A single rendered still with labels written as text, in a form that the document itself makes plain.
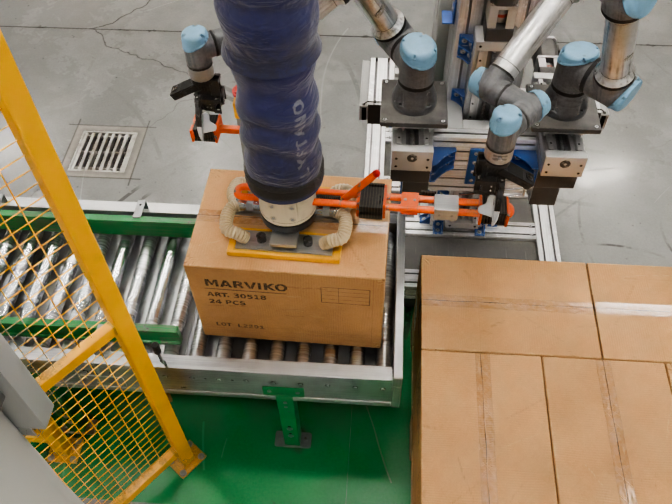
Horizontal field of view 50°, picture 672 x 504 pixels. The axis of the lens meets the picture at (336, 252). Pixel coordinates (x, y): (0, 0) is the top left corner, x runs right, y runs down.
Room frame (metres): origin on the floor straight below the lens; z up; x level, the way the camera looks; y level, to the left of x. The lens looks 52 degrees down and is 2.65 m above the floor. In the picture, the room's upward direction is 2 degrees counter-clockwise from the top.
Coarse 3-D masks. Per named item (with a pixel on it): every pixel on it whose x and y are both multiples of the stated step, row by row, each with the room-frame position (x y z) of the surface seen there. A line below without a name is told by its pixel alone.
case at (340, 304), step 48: (192, 240) 1.36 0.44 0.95; (384, 240) 1.34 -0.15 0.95; (192, 288) 1.27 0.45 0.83; (240, 288) 1.25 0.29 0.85; (288, 288) 1.23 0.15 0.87; (336, 288) 1.22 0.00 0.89; (384, 288) 1.20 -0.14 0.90; (240, 336) 1.25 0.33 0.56; (288, 336) 1.24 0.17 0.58; (336, 336) 1.22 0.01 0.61
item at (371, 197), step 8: (376, 184) 1.43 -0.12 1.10; (384, 184) 1.43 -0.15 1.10; (360, 192) 1.40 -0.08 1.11; (368, 192) 1.41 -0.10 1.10; (376, 192) 1.40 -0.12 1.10; (384, 192) 1.39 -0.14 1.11; (360, 200) 1.37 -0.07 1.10; (368, 200) 1.37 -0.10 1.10; (376, 200) 1.37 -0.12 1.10; (384, 200) 1.36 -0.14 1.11; (360, 208) 1.34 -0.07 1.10; (368, 208) 1.34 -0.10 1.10; (376, 208) 1.34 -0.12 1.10; (384, 208) 1.34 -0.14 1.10; (360, 216) 1.34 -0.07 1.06; (368, 216) 1.34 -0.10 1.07; (376, 216) 1.34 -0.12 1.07; (384, 216) 1.34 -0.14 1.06
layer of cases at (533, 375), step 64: (448, 256) 1.58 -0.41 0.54; (448, 320) 1.30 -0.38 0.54; (512, 320) 1.30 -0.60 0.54; (576, 320) 1.29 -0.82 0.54; (640, 320) 1.28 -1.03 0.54; (448, 384) 1.06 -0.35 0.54; (512, 384) 1.06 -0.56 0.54; (576, 384) 1.05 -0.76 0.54; (640, 384) 1.04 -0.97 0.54; (448, 448) 0.85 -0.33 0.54; (512, 448) 0.84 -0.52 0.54; (576, 448) 0.84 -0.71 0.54; (640, 448) 0.83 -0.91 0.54
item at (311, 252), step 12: (252, 228) 1.39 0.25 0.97; (252, 240) 1.34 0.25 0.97; (264, 240) 1.33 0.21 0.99; (300, 240) 1.33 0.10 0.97; (312, 240) 1.32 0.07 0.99; (228, 252) 1.30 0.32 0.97; (240, 252) 1.30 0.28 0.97; (252, 252) 1.29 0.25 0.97; (264, 252) 1.29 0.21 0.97; (276, 252) 1.29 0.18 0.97; (288, 252) 1.29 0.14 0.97; (300, 252) 1.29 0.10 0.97; (312, 252) 1.28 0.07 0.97; (324, 252) 1.28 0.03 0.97; (336, 252) 1.29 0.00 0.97
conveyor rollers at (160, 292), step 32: (0, 256) 1.63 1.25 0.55; (32, 256) 1.64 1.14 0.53; (128, 256) 1.63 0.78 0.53; (32, 288) 1.48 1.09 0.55; (160, 288) 1.47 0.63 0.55; (96, 320) 1.34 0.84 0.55; (160, 320) 1.35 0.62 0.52; (384, 320) 1.31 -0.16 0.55; (192, 352) 1.20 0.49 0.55; (224, 352) 1.20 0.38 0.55; (256, 352) 1.20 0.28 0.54; (352, 352) 1.19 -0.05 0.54; (384, 352) 1.18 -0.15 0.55
